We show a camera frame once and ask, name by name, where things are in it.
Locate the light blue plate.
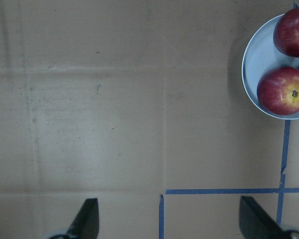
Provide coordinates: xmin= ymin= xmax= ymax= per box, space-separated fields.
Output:
xmin=241 ymin=15 xmax=299 ymax=120

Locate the red apple plate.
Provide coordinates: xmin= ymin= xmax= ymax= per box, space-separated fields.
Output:
xmin=257 ymin=67 xmax=299 ymax=116
xmin=273 ymin=7 xmax=299 ymax=58

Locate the red apple plate back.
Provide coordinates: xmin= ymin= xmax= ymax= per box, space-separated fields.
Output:
xmin=273 ymin=7 xmax=299 ymax=58

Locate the red apple plate front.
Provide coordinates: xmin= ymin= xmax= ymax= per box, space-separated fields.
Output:
xmin=257 ymin=67 xmax=299 ymax=116

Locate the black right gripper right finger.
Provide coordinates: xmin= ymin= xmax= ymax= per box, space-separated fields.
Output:
xmin=239 ymin=196 xmax=299 ymax=239

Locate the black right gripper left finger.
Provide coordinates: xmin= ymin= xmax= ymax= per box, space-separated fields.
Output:
xmin=47 ymin=198 xmax=99 ymax=239

